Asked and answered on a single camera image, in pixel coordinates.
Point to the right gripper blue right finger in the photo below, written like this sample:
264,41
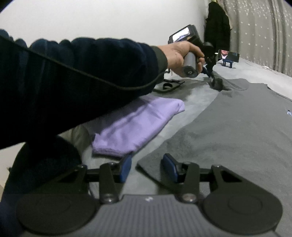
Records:
171,167

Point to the smartphone showing video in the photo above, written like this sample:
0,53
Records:
228,55

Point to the black hanging garment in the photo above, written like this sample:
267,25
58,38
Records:
217,28

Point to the folded purple t-shirt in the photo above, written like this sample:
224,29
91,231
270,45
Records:
128,129

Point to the black plastic frame holder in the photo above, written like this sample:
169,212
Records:
168,85

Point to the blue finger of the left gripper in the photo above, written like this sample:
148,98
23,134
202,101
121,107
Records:
207,72

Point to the grey t-shirt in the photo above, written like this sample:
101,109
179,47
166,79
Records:
247,129

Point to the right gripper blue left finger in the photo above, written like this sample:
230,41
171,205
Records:
125,165

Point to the dark blue sleeve forearm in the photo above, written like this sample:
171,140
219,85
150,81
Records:
59,85

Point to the grey-blue bed blanket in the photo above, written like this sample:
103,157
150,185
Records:
197,95

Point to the grey patterned curtain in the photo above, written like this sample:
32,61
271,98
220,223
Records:
261,32

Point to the blue phone stand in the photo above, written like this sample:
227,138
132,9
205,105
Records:
227,63

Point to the person's left hand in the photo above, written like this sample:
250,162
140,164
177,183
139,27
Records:
176,52

